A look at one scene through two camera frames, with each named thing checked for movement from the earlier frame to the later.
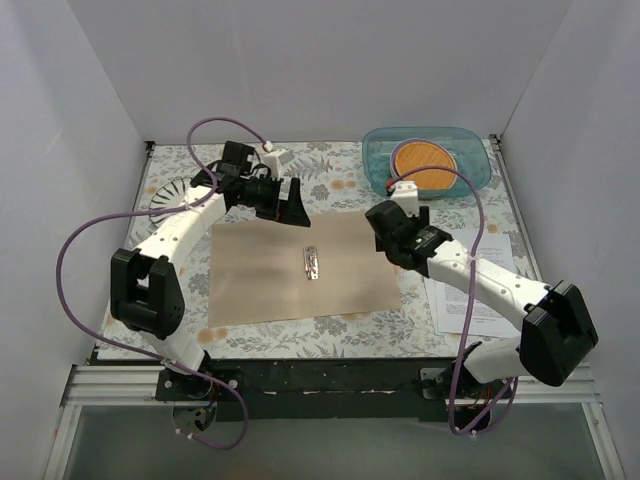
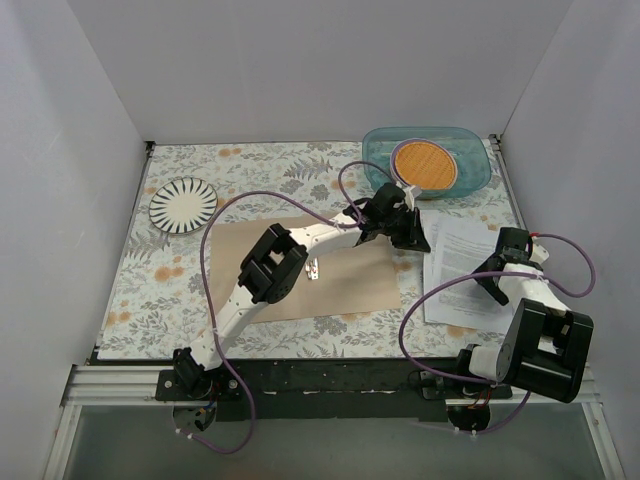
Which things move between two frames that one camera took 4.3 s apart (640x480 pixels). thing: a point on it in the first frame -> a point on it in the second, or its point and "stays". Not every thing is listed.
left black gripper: [279, 198] -> [409, 229]
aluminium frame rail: [114, 385] stays
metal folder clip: [311, 262] stays
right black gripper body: [382, 226] -> [491, 279]
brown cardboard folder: [265, 271] stays
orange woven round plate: [417, 152] stays
